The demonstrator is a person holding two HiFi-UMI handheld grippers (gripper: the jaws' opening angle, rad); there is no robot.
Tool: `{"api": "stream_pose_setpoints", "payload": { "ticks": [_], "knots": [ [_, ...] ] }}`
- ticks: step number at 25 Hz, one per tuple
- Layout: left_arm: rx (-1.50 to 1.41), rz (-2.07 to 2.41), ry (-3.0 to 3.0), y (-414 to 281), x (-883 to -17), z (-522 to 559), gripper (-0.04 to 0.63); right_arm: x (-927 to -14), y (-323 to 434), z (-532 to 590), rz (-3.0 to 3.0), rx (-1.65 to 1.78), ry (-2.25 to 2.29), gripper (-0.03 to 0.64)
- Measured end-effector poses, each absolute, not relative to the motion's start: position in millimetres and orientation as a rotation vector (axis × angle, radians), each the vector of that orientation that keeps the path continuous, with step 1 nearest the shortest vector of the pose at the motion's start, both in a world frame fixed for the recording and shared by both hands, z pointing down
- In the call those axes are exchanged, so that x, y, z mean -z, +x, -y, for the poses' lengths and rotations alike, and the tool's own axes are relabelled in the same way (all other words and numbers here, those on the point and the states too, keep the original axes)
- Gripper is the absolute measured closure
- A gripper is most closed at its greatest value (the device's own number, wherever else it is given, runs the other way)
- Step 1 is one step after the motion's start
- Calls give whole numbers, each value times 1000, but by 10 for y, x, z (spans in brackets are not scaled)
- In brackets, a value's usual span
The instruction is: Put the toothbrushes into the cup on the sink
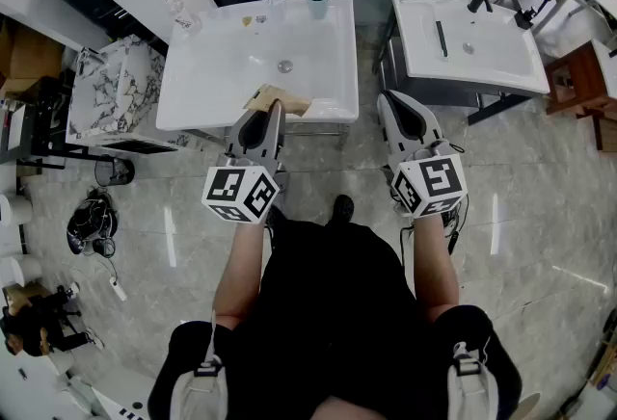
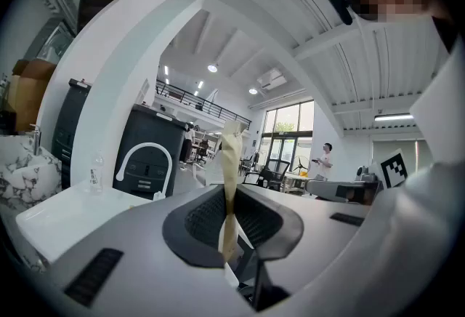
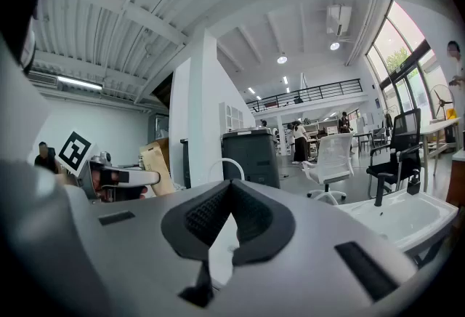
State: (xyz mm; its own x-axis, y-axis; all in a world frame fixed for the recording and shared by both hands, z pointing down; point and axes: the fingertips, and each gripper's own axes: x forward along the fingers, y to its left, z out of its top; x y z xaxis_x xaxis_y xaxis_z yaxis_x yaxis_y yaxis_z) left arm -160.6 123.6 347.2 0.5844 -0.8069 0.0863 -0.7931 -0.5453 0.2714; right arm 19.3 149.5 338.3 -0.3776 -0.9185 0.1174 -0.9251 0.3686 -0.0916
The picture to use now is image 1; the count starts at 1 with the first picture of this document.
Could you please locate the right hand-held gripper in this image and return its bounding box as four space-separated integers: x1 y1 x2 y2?
378 91 468 220

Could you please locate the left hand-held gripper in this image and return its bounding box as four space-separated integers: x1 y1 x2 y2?
201 99 290 224

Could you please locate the teal cup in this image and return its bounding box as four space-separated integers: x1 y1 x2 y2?
304 0 332 20

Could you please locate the person's right forearm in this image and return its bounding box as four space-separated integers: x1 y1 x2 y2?
412 213 462 323

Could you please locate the person's left forearm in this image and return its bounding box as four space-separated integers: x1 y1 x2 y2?
212 215 271 328

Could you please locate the white rectangular sink basin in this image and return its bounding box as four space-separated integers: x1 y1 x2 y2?
154 0 361 133

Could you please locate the person's black shoe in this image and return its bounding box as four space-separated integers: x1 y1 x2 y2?
332 194 356 224

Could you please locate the white sink on black stand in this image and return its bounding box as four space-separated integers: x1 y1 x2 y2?
389 0 551 96

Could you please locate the clear glass holder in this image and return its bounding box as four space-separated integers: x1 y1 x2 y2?
166 0 203 35

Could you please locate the marble patterned cabinet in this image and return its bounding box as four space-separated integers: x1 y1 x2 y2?
65 35 168 147

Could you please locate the brown wooden stool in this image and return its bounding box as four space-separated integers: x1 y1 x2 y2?
544 39 617 152

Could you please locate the person's black clothing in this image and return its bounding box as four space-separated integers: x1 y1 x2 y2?
148 215 524 420

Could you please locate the white power adapter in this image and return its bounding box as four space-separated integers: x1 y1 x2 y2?
108 276 129 302

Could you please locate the black metal shelf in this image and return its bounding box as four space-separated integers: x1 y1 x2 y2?
0 75 71 169

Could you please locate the brown cardboard box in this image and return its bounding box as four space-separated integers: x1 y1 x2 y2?
0 20 64 96

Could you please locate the black tripod equipment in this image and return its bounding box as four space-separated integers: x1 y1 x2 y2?
0 282 105 357

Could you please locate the white bathtub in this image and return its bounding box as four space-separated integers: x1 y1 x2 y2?
0 350 160 420

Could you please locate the black sink stand frame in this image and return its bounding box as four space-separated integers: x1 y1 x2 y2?
373 37 524 126

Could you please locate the squeegee with black handle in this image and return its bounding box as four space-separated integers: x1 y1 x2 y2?
435 20 449 59

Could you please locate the black wire waste basket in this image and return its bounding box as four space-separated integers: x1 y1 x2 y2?
94 153 136 188

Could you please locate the black cable bundle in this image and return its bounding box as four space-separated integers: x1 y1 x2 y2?
66 189 118 258

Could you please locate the grey backpack strap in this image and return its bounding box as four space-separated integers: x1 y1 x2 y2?
171 311 228 420
446 340 500 420

